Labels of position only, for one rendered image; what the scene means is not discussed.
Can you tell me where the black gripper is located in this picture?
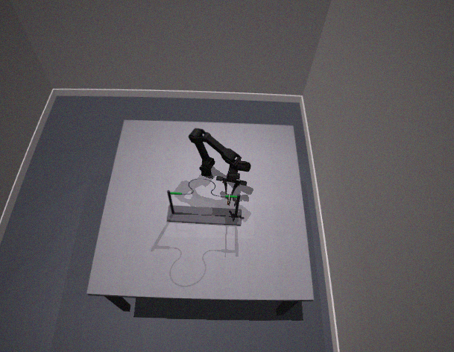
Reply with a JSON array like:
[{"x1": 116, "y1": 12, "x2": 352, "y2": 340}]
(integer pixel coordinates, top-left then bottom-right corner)
[{"x1": 216, "y1": 169, "x2": 247, "y2": 195}]

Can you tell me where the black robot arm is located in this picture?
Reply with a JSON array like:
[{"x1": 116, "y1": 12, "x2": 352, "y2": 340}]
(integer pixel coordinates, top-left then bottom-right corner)
[{"x1": 189, "y1": 128, "x2": 250, "y2": 181}]

